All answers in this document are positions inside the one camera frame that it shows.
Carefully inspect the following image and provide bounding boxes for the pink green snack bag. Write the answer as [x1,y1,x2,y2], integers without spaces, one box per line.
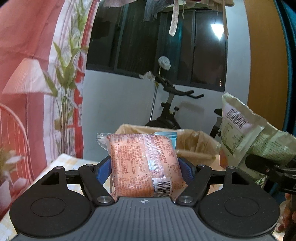
[220,93,295,186]

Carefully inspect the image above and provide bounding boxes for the red printed wall curtain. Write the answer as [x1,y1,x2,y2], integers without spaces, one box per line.
[1,1,98,215]

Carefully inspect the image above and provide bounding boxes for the checkered floral tablecloth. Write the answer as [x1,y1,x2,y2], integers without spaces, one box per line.
[0,153,112,241]

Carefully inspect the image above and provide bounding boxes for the white plastic bag on pole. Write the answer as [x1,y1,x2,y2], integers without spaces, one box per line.
[158,56,171,71]

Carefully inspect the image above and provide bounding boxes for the hanging laundry clothes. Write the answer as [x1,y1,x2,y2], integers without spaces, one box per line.
[102,0,235,41]

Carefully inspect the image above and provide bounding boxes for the person's right hand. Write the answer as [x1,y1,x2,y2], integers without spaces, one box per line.
[276,193,295,232]

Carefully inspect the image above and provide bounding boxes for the wooden door panel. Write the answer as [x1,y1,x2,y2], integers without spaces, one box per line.
[244,1,288,129]

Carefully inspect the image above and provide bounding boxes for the cardboard box with plastic liner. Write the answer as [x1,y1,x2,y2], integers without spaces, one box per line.
[116,124,223,171]

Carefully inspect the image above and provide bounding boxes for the dark window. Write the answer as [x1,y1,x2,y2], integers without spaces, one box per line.
[87,1,227,92]

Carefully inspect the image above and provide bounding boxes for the black exercise bike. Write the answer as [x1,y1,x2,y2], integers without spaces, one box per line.
[138,72,224,140]

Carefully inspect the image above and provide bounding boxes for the orange cracker packet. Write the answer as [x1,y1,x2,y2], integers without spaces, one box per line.
[97,132,187,199]

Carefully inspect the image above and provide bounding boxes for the metal pole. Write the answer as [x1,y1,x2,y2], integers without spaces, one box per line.
[149,78,159,122]

